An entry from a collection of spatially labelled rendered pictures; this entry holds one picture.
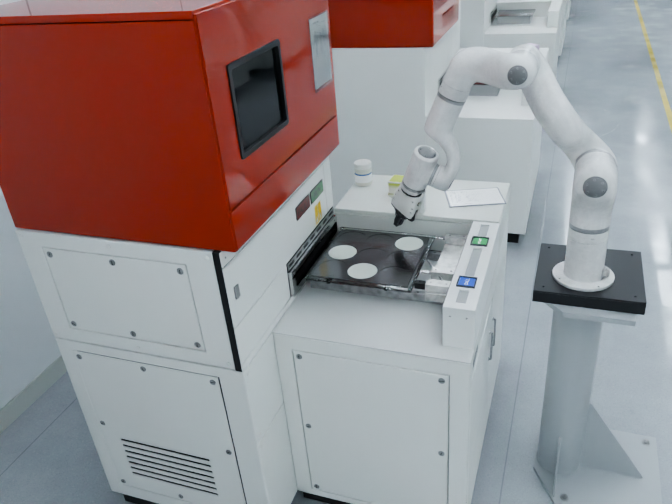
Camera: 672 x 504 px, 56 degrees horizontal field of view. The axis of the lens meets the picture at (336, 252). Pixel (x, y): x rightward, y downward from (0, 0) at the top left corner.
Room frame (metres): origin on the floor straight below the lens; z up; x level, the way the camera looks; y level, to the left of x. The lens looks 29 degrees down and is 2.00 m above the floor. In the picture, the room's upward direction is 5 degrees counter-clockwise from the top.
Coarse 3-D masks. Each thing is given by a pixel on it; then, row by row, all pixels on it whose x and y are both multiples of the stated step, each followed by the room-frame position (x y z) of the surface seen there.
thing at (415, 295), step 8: (312, 280) 1.87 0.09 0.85; (320, 288) 1.85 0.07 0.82; (328, 288) 1.84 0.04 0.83; (336, 288) 1.83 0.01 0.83; (344, 288) 1.82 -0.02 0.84; (352, 288) 1.81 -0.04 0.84; (360, 288) 1.80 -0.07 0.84; (368, 288) 1.79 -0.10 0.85; (376, 288) 1.78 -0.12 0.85; (384, 296) 1.76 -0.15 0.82; (392, 296) 1.75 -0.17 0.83; (400, 296) 1.74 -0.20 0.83; (408, 296) 1.73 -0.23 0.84; (416, 296) 1.72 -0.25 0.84; (424, 296) 1.71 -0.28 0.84
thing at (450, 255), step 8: (448, 248) 1.95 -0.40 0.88; (456, 248) 1.94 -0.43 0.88; (440, 256) 1.90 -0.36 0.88; (448, 256) 1.89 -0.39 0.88; (456, 256) 1.89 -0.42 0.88; (440, 264) 1.84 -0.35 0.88; (448, 264) 1.84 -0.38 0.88; (456, 264) 1.84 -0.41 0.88; (440, 280) 1.74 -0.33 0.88; (432, 296) 1.67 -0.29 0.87; (440, 296) 1.66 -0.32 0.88
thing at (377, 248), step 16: (336, 240) 2.05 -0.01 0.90; (352, 240) 2.04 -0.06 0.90; (368, 240) 2.03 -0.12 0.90; (384, 240) 2.02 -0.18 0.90; (368, 256) 1.91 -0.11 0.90; (384, 256) 1.90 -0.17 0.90; (400, 256) 1.89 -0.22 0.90; (416, 256) 1.88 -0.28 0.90; (320, 272) 1.83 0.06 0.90; (336, 272) 1.82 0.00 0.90; (384, 272) 1.80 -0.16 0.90; (400, 272) 1.79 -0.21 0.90
